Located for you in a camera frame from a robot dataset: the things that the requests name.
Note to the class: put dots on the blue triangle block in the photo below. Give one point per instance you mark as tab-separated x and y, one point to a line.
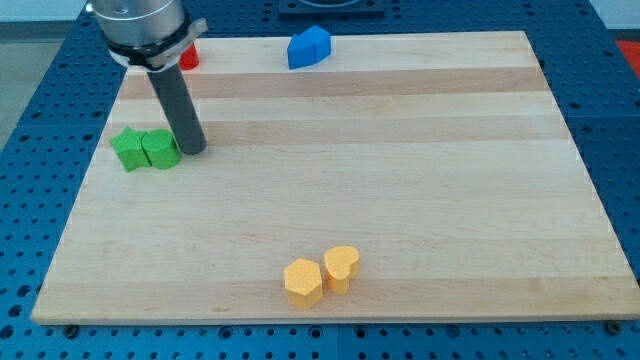
300	52

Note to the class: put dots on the blue cube block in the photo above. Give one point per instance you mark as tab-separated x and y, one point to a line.
320	40

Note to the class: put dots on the yellow heart block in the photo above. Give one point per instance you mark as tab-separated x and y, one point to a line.
342	264

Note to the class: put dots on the yellow hexagon block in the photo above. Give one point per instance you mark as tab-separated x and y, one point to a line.
303	283

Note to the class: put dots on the wooden board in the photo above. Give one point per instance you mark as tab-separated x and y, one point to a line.
442	157

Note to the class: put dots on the green cylinder block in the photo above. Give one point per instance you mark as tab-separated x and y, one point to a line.
161	150

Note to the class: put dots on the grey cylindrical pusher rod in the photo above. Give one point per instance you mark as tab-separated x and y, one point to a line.
174	97

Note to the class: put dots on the red block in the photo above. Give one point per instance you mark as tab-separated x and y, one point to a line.
189	60

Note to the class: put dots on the green star block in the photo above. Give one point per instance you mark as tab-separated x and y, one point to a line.
127	146

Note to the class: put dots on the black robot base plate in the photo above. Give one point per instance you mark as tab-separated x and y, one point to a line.
316	8

